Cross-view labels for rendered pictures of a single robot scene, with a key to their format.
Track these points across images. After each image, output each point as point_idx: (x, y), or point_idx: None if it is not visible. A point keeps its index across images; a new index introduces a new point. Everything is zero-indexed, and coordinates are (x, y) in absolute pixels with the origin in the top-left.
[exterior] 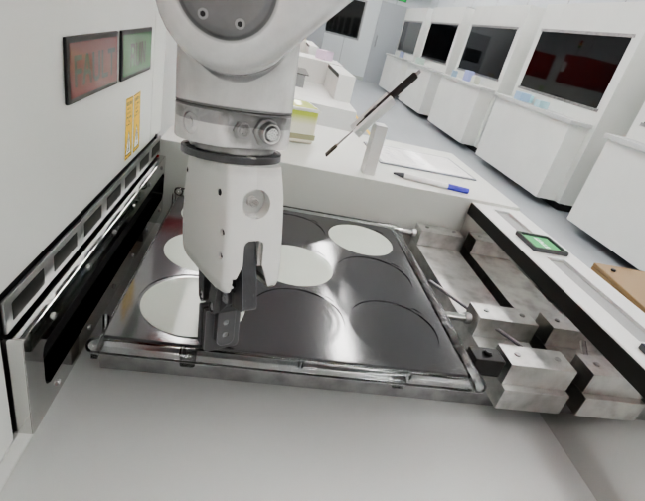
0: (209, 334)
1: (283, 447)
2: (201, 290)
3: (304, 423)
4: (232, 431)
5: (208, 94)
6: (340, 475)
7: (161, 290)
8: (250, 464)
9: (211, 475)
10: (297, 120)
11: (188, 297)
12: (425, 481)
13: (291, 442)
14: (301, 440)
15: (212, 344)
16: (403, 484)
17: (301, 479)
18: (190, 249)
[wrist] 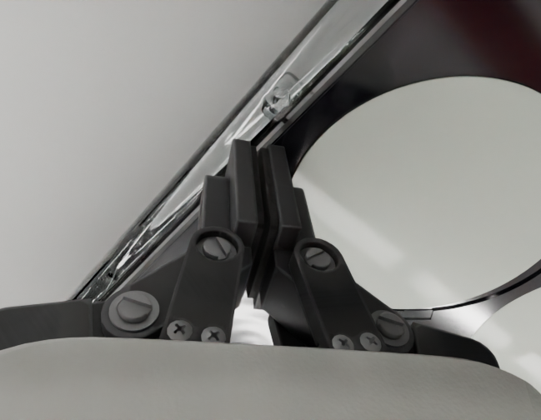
0: (232, 177)
1: (121, 139)
2: (335, 266)
3: (147, 192)
4: (192, 90)
5: None
6: (40, 172)
7: None
8: (114, 75)
9: (124, 0)
10: None
11: (463, 220)
12: None
13: (123, 155)
14: (120, 169)
15: (229, 165)
16: None
17: (55, 123)
18: (433, 415)
